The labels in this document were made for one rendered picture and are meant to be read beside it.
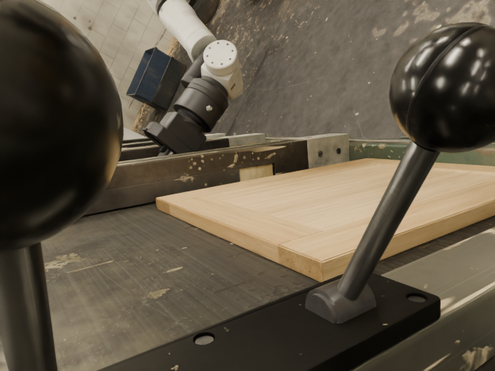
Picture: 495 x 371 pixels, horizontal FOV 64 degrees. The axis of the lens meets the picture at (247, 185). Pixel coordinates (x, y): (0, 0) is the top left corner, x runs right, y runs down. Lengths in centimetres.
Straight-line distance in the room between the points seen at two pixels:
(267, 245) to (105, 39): 553
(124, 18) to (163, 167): 527
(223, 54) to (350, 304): 67
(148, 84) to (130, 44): 116
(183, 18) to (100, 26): 494
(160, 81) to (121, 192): 426
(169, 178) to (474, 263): 52
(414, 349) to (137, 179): 55
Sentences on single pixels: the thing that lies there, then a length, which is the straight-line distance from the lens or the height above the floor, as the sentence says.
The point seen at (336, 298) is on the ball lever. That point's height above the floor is 141.
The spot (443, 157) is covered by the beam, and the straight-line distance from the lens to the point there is 82.
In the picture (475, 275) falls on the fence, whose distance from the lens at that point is 26.
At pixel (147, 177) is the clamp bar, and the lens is 68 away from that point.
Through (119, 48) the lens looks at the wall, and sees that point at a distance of 586.
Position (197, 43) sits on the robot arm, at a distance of 87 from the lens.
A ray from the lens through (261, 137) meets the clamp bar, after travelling 118.
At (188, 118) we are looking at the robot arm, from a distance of 77.
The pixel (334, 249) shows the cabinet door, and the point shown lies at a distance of 35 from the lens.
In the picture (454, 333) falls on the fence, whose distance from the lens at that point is 22.
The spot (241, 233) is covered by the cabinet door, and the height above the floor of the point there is 131.
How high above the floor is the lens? 155
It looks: 33 degrees down
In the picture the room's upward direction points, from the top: 65 degrees counter-clockwise
